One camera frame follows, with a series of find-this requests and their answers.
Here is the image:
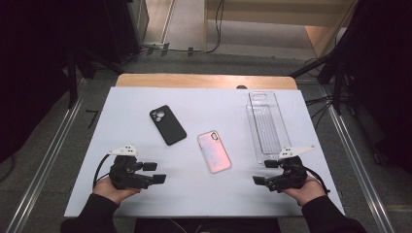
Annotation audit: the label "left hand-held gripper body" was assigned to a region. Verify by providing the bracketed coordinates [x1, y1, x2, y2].
[108, 145, 154, 191]

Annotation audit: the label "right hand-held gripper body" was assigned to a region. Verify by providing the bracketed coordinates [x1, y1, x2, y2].
[263, 145, 316, 193]

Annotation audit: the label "clear plastic rack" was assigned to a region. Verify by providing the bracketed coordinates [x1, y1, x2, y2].
[246, 90, 292, 165]

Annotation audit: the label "black phone case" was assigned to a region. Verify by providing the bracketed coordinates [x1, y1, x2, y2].
[149, 104, 188, 147]

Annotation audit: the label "pink phone case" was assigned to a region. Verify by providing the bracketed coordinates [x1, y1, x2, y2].
[196, 129, 233, 175]

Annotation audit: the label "person's left hand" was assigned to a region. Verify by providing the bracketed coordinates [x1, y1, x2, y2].
[92, 176, 142, 205]

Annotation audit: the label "person's right hand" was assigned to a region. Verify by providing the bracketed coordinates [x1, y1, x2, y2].
[281, 174, 326, 208]

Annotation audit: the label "white board sheet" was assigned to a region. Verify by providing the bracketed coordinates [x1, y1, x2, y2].
[63, 85, 346, 218]

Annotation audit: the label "wooden table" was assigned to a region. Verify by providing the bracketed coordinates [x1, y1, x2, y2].
[115, 73, 299, 91]

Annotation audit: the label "black metal stand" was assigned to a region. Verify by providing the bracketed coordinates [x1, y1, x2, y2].
[290, 42, 349, 116]
[64, 42, 125, 110]

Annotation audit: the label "grey cabinet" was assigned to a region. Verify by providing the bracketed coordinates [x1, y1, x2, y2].
[125, 0, 150, 47]

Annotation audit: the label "light wooden cabinet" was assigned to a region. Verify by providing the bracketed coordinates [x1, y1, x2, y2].
[203, 0, 361, 59]

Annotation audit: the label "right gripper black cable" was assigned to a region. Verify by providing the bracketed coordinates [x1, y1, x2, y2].
[302, 166, 331, 195]

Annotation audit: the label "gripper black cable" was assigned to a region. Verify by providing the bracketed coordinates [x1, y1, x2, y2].
[302, 166, 331, 195]
[92, 153, 112, 188]

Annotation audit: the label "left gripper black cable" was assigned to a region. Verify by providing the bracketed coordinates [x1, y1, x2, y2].
[92, 153, 112, 188]

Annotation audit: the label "metal floor rail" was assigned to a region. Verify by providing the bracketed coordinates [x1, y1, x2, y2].
[319, 85, 396, 233]
[5, 96, 84, 233]

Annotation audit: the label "black floor cables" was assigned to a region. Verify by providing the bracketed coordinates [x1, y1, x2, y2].
[304, 93, 334, 130]

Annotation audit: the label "hanging black cable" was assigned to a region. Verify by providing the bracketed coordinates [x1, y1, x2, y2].
[207, 0, 226, 54]

